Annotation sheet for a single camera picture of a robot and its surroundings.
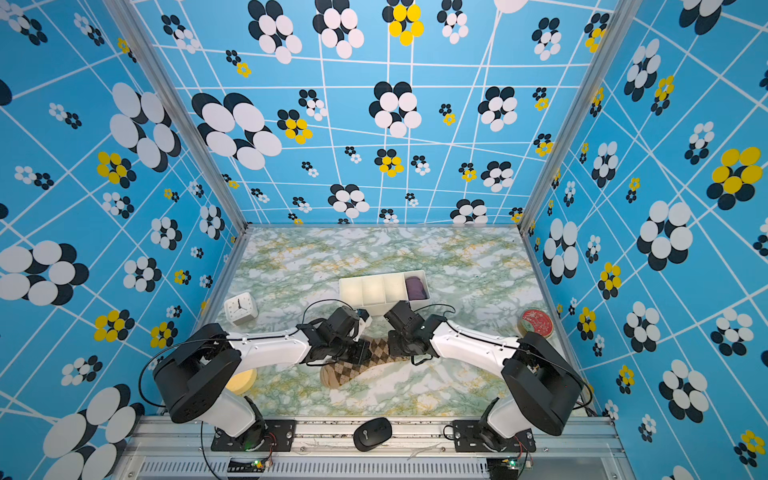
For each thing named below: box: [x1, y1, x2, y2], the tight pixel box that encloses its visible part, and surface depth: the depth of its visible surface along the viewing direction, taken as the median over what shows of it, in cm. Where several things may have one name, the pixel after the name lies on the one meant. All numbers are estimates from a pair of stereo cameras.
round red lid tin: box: [517, 307, 555, 339], surface depth 91 cm
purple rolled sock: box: [405, 276, 428, 301], surface depth 98 cm
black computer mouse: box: [353, 417, 393, 452], surface depth 74 cm
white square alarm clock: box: [224, 292, 258, 326], surface depth 96 cm
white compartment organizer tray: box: [338, 270, 431, 316], surface depth 102 cm
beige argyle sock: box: [320, 337, 410, 389], surface depth 86 cm
